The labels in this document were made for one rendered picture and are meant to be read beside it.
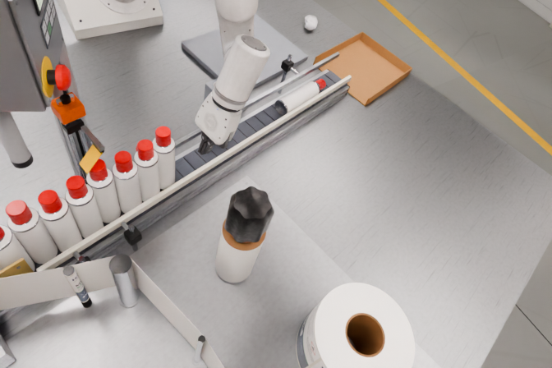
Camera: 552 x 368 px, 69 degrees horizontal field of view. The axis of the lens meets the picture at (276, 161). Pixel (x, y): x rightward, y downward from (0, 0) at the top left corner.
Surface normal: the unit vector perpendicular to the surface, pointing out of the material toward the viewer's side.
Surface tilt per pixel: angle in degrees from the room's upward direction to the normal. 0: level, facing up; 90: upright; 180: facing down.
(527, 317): 0
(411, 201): 0
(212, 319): 0
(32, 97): 90
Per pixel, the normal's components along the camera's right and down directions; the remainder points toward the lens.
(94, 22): 0.50, 0.07
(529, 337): 0.20, -0.58
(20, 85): 0.17, 0.81
